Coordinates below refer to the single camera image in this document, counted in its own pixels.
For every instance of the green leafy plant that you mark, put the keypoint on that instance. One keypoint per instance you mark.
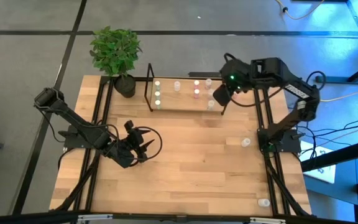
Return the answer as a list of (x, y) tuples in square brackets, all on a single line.
[(115, 49)]

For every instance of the green tinted pill bottle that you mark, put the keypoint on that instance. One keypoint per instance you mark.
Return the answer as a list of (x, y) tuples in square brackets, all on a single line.
[(157, 84), (158, 104), (157, 94)]

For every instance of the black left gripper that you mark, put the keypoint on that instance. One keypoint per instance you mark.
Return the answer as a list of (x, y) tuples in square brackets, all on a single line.
[(132, 143)]

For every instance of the pink pill bottle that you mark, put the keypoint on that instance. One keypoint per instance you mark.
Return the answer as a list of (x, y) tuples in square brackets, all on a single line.
[(196, 83), (196, 93), (236, 95)]

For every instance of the silver metal bracket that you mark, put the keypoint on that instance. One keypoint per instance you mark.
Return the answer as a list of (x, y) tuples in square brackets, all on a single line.
[(267, 220), (95, 217)]

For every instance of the white printed sheet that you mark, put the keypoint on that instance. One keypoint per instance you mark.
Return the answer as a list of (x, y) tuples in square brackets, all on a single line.
[(322, 169)]

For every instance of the black metal shelf leg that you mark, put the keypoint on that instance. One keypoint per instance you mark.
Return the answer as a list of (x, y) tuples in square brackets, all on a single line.
[(150, 74)]

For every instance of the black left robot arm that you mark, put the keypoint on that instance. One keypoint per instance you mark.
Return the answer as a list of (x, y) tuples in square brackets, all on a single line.
[(73, 119)]

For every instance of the black table-level camera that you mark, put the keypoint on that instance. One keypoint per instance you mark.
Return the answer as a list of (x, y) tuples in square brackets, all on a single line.
[(181, 218)]

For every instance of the black plant pot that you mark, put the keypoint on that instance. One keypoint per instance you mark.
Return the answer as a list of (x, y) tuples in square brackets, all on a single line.
[(124, 87)]

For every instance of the black rectangular bar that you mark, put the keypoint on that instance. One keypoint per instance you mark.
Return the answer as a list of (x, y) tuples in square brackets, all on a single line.
[(204, 75)]

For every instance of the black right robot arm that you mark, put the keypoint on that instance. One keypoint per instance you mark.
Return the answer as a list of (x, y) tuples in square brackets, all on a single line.
[(269, 73)]

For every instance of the wide white opaque bottle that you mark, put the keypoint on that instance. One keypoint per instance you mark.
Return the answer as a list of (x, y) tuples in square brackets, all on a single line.
[(177, 85)]

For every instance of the wooden shelf board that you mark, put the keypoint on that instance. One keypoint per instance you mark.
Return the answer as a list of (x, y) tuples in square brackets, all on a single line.
[(182, 102)]

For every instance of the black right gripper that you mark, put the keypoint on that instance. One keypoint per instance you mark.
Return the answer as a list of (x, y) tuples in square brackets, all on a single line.
[(236, 74)]

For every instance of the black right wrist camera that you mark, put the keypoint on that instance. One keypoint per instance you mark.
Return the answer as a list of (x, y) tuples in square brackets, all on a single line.
[(221, 95)]

